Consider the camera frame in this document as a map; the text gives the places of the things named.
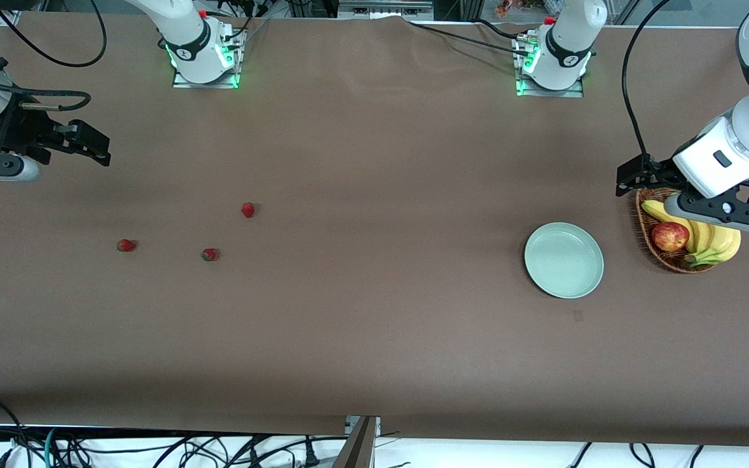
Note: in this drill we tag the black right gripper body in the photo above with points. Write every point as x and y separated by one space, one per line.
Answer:
21 130

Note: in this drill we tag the red strawberry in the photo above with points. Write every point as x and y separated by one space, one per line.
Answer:
210 254
126 245
248 209

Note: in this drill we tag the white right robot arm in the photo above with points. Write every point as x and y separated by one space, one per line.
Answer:
189 26

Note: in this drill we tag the pale green round plate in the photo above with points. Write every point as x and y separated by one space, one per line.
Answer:
563 260

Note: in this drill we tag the red apple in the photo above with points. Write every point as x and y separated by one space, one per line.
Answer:
670 237

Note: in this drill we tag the yellow banana bunch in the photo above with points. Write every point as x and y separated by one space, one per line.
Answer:
719 244

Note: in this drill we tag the brown wicker basket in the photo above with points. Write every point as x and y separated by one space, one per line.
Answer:
670 262

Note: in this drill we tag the small orange red object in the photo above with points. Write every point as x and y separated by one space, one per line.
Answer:
503 8

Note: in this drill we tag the table cover sheet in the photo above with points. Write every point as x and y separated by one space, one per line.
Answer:
348 325

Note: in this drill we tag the grey metal box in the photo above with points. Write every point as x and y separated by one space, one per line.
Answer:
381 10

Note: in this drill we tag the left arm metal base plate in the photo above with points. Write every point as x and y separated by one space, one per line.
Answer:
569 93

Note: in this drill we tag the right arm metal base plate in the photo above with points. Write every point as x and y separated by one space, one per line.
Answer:
183 81

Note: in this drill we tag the aluminium frame profile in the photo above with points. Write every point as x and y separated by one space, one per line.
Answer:
13 19

